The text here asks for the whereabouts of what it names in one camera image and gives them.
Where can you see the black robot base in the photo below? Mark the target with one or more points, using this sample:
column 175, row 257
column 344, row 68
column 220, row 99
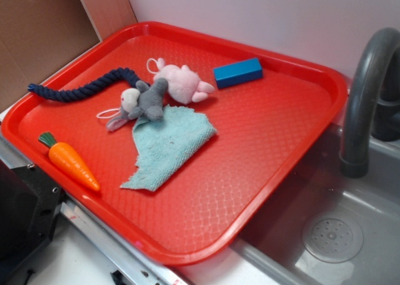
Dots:
column 30, row 204

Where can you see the blue rectangular block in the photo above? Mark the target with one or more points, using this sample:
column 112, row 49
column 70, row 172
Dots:
column 238, row 73

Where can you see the red plastic tray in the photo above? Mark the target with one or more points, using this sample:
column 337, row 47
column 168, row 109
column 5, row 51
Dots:
column 264, row 127

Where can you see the light blue towel cloth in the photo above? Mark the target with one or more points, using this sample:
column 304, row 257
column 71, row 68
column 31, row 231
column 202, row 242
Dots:
column 164, row 146

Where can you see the pink plush bunny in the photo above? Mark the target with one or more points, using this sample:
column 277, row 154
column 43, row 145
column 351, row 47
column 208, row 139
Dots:
column 184, row 85

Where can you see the grey plush bunny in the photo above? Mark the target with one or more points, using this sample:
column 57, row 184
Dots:
column 141, row 102

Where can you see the orange plastic toy carrot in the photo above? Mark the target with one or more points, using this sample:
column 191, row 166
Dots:
column 68, row 160

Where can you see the grey toy sink basin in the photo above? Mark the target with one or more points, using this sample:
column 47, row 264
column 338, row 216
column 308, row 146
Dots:
column 272, row 239

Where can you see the sink drain cover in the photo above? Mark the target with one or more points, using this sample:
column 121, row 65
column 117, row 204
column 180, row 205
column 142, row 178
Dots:
column 332, row 237

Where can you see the grey toy faucet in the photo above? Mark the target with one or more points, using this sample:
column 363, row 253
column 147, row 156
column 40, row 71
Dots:
column 373, row 104

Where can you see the brown cardboard panel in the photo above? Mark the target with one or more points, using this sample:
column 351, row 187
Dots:
column 39, row 37

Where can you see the dark blue rope toy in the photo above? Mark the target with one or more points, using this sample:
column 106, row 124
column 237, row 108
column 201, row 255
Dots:
column 88, row 90

